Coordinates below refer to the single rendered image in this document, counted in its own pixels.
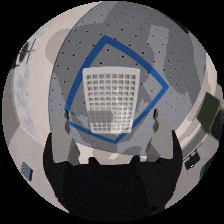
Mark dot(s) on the blue tape outline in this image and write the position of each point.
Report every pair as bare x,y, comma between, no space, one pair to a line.
90,58

